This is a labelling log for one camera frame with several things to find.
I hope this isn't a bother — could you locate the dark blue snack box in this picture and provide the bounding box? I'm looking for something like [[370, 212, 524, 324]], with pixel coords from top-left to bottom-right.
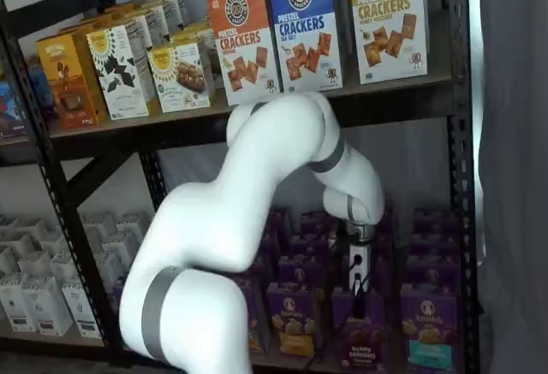
[[0, 79, 29, 140]]

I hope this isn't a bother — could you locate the yellow honey mustard crackers box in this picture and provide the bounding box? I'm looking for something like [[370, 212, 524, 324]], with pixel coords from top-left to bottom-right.
[[346, 0, 430, 86]]

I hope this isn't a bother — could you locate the white carton box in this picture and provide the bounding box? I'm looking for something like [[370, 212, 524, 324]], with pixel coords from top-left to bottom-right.
[[0, 245, 22, 276], [12, 217, 46, 246], [48, 249, 82, 284], [80, 212, 117, 242], [21, 276, 74, 337], [91, 250, 129, 283], [101, 234, 139, 264], [60, 278, 104, 341], [115, 211, 152, 240], [0, 271, 27, 335], [19, 249, 53, 283], [40, 228, 65, 255], [0, 214, 18, 238]]

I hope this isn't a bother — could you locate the purple Annie's honey grahams box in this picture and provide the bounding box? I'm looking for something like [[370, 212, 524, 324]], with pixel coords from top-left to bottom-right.
[[298, 212, 333, 238], [265, 282, 321, 365], [289, 232, 331, 260], [277, 253, 325, 289]]

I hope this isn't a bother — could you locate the purple Annie's hidden veggie box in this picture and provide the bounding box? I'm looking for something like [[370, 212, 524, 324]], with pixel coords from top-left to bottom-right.
[[246, 273, 271, 356]]

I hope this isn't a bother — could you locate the white Sweet Thins box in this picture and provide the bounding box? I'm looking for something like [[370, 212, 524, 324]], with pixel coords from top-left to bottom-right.
[[85, 24, 150, 122], [162, 0, 188, 28], [123, 8, 159, 50], [143, 0, 175, 44]]

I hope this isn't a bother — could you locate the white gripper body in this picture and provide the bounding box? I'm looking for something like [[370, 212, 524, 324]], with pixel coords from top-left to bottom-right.
[[347, 240, 372, 299]]

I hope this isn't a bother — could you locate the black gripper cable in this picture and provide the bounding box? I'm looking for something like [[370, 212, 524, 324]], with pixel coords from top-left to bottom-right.
[[347, 256, 370, 298]]

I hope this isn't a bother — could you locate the Simple Mills bar box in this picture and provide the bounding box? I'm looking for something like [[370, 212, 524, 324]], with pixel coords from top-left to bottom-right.
[[146, 41, 215, 114], [170, 21, 218, 91]]

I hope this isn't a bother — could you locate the particle board shelf panel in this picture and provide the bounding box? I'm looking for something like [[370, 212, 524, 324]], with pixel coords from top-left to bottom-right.
[[46, 69, 455, 140]]

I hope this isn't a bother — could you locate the gray curtain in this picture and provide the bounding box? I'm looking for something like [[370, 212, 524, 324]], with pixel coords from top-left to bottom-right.
[[474, 0, 548, 374]]

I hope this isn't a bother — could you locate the blue sea salt crackers box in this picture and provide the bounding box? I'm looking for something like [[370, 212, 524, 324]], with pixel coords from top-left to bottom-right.
[[262, 0, 347, 93]]

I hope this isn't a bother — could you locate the orange snack box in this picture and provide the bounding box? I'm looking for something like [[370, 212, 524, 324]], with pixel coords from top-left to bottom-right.
[[35, 31, 109, 130], [57, 14, 104, 37]]

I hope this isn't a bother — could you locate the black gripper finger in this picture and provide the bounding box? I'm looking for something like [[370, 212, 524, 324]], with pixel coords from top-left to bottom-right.
[[353, 293, 370, 320]]

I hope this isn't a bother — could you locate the black metal side rack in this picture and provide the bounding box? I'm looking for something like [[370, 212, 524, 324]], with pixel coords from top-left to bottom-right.
[[0, 132, 108, 374]]

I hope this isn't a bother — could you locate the orange cheddar pretzel crackers box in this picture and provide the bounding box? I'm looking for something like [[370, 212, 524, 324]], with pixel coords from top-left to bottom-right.
[[205, 0, 283, 106]]

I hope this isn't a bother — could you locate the purple Annie's chocolate grahams box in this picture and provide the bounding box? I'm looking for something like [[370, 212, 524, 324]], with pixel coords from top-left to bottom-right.
[[380, 207, 395, 238], [337, 288, 390, 371], [374, 232, 394, 264], [372, 258, 393, 298]]

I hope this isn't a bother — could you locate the blue snack bag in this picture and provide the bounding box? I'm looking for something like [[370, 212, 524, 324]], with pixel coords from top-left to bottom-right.
[[27, 54, 56, 115]]

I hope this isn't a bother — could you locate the purple Annie's box teal label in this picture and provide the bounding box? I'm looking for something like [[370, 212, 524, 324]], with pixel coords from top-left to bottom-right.
[[412, 208, 460, 236], [409, 230, 462, 260], [405, 253, 462, 289], [400, 282, 464, 373]]

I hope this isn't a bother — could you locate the black metal shelf rack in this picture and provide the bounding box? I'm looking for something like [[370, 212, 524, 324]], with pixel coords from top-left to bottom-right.
[[0, 0, 483, 374]]

